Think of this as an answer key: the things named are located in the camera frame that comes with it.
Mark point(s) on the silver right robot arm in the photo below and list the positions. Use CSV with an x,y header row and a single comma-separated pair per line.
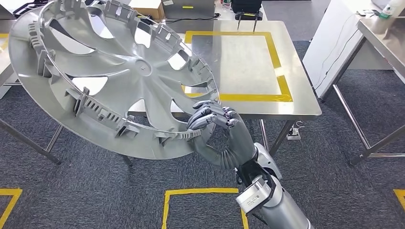
x,y
284,211

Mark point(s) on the grey laptop with yellow sticker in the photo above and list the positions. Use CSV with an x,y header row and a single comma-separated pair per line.
x,y
189,11

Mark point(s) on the black foam-lined case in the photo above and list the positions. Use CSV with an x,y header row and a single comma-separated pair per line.
x,y
28,8

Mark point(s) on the yellow workbench tape frame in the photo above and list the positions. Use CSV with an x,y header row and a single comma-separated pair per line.
x,y
253,97
2,39

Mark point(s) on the clear water bottle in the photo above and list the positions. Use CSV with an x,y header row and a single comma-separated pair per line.
x,y
226,3

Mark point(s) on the white bottle green label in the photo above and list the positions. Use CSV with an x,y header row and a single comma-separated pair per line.
x,y
390,8

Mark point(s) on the stainless steel workbench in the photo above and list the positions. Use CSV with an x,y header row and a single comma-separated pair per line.
x,y
300,94
3,69
383,44

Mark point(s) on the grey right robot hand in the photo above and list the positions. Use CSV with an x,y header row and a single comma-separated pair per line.
x,y
240,145

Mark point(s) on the yellow floor tape square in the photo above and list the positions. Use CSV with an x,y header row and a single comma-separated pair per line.
x,y
202,191
9,192
400,196

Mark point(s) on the floor socket with plugs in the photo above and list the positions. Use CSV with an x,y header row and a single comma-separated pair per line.
x,y
293,134

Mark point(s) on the black two-pronged device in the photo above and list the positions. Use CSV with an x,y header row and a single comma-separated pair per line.
x,y
248,15

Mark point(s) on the silver plastic wheel hubcap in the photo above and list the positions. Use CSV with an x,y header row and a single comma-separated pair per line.
x,y
142,68

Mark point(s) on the brown cardboard box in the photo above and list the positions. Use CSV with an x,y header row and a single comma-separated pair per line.
x,y
148,9

